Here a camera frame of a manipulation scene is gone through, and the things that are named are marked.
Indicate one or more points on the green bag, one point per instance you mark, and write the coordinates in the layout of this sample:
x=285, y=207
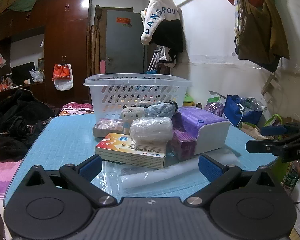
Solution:
x=275, y=120

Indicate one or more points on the white plastic basket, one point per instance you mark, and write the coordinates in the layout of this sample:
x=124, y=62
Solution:
x=130, y=90

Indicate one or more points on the blue bag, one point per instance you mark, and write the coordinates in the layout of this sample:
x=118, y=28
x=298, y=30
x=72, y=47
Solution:
x=237, y=112

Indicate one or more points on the white black garment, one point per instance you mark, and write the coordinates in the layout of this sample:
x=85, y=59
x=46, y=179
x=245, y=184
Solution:
x=168, y=57

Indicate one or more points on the pile of black clothes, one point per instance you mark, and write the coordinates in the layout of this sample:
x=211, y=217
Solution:
x=17, y=120

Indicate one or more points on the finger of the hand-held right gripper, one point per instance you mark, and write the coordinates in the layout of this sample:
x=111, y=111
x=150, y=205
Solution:
x=272, y=130
x=261, y=145

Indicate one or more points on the beige plush toy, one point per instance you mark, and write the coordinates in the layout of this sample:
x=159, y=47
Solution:
x=130, y=113

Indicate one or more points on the colourful box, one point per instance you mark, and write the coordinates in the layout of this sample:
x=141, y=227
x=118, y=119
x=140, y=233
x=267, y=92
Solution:
x=130, y=150

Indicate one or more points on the purple tissue pack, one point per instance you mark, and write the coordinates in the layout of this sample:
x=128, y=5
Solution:
x=205, y=130

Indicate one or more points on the brown paper bag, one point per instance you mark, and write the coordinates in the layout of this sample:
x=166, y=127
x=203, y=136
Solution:
x=252, y=130

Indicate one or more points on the green cloth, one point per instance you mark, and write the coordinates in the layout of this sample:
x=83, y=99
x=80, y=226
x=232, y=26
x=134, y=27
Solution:
x=25, y=2

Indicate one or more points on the grey door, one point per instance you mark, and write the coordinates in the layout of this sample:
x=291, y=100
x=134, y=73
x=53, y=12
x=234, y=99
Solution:
x=125, y=45

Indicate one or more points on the pink blanket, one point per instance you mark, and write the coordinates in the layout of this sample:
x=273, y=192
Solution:
x=2, y=177

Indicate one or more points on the translucent plastic sheet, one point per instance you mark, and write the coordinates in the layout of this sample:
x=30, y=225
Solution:
x=162, y=177

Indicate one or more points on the floral blanket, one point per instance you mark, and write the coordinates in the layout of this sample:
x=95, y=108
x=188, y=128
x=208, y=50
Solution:
x=75, y=108

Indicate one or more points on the orange white plastic bag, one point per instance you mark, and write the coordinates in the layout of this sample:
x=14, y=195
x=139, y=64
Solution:
x=62, y=76

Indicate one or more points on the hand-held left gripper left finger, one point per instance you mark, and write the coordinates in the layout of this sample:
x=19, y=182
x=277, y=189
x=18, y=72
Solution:
x=90, y=168

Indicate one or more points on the purple box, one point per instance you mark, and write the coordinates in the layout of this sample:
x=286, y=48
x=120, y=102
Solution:
x=183, y=142

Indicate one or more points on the blue plaid cloth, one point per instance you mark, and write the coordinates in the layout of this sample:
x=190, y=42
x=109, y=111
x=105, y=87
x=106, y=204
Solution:
x=160, y=110

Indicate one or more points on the grey pink box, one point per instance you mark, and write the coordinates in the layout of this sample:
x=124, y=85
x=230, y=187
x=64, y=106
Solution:
x=107, y=127

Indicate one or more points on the white hoodie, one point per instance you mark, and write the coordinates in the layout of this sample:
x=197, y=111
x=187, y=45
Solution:
x=162, y=10

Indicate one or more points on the olive hanging bag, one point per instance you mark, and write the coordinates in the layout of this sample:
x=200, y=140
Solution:
x=262, y=37

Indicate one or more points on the purple bag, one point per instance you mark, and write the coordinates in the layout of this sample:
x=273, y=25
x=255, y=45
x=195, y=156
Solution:
x=213, y=108

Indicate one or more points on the small pink white bag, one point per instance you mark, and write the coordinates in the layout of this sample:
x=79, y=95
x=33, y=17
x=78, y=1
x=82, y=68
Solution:
x=1, y=60

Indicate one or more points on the plastic-wrapped white roll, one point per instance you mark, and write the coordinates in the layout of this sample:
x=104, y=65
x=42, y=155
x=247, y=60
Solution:
x=150, y=130

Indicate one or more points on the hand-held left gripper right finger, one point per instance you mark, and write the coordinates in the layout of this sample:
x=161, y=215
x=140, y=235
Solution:
x=210, y=168

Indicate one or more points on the pink board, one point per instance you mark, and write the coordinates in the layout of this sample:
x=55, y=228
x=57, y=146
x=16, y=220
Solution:
x=102, y=67

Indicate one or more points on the brown wooden wardrobe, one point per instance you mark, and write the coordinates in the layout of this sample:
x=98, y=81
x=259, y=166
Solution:
x=65, y=42

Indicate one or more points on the black monitor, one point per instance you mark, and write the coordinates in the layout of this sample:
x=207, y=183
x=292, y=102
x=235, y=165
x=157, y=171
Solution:
x=22, y=72

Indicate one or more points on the metal crutches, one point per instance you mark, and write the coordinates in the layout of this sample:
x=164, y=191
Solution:
x=153, y=62

